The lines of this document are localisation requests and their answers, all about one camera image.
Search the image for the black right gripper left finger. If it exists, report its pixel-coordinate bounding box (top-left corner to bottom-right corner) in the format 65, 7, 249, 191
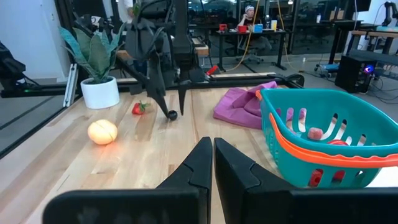
156, 136, 214, 224

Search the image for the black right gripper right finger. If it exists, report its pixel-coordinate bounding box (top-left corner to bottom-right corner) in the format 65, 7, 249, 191
213, 137, 297, 224

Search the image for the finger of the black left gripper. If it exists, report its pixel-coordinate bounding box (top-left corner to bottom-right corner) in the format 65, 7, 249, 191
177, 78, 191, 117
146, 57, 170, 116

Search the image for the orange toy peach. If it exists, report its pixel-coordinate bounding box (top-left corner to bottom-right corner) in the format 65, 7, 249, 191
87, 119, 119, 146

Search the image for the pink toy cube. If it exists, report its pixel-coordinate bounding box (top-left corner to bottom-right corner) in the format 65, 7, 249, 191
307, 126, 325, 141

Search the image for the red toy bell pepper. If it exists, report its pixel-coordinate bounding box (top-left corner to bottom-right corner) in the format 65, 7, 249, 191
326, 139, 350, 187

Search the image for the red toy strawberry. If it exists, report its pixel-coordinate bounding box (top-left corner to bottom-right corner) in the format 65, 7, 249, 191
131, 100, 152, 116

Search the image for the purple cloth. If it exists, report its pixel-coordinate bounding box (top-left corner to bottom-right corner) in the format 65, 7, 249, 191
212, 80, 280, 131

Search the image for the green plant in white pot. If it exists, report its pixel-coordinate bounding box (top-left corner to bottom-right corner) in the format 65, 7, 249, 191
58, 21, 127, 110

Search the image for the teal basket with orange rim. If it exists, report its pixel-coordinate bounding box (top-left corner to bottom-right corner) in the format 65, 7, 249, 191
255, 88, 398, 189

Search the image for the office chair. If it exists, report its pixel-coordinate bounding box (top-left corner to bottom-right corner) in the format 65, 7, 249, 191
235, 39, 265, 65

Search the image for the black background table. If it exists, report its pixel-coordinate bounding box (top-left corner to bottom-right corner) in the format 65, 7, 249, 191
215, 28, 288, 72

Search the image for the person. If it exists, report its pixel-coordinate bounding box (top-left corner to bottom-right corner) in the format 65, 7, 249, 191
237, 4, 273, 54

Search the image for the black computer tower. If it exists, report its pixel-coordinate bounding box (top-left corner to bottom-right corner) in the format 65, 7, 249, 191
334, 55, 377, 94

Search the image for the wooden background desk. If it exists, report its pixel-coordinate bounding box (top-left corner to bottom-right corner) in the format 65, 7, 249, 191
350, 25, 398, 63

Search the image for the red clamp handle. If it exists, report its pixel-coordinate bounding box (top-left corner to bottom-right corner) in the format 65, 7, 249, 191
206, 64, 220, 77

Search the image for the black aluminium table frame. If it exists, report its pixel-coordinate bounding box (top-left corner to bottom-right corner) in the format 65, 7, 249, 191
0, 72, 306, 98

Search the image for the hanging yellow cable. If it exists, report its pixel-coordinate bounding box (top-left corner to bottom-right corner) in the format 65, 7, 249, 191
229, 0, 261, 73

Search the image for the silver aluminium rail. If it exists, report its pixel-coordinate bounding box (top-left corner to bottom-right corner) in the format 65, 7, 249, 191
63, 63, 79, 108

